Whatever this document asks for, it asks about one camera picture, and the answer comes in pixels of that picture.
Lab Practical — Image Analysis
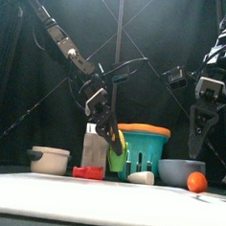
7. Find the red toy bottle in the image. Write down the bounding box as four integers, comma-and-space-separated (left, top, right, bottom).
72, 164, 105, 181

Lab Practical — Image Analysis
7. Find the toy corn with green husk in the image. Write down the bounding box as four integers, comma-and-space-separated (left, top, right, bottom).
105, 128, 131, 173

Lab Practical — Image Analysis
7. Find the metal frame pole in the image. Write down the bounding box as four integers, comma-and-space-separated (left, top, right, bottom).
109, 0, 125, 114

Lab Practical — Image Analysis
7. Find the white cutting board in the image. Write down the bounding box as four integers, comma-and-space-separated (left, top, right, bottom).
0, 169, 226, 226

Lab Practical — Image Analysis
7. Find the grey blue bowl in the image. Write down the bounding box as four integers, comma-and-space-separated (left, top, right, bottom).
156, 157, 207, 191

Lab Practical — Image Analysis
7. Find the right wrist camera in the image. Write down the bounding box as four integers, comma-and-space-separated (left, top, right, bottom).
159, 64, 190, 92

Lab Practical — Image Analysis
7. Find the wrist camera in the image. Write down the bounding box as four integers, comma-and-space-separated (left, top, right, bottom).
159, 64, 190, 92
108, 60, 132, 86

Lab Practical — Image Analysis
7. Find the white toy pot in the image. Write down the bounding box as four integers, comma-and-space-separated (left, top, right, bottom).
25, 145, 73, 177

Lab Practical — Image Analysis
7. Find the orange toy fruit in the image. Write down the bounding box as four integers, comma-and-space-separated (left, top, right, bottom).
186, 169, 210, 194

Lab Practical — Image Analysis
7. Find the teal basket with orange rim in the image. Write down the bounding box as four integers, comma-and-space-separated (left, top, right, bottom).
113, 121, 172, 185

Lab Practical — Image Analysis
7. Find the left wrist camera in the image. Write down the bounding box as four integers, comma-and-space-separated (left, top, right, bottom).
108, 60, 132, 86

